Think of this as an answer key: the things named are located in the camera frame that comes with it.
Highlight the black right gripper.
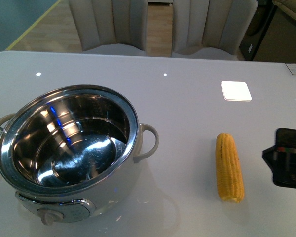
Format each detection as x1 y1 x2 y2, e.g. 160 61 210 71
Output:
262 128 296 189

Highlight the yellow corn cob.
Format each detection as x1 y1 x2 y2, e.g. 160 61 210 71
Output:
215 133 245 203

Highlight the white electric cooking pot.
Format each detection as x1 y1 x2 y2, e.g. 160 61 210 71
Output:
0 85 159 225

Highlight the beige chair right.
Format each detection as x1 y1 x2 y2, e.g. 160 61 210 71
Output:
171 0 258 61

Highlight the beige chair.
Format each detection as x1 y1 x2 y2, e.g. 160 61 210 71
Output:
69 0 148 56
171 0 258 61

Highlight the black appliance with label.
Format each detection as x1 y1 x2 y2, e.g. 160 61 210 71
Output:
240 0 276 61

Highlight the beige chair left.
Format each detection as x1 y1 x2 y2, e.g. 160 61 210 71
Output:
69 0 148 56

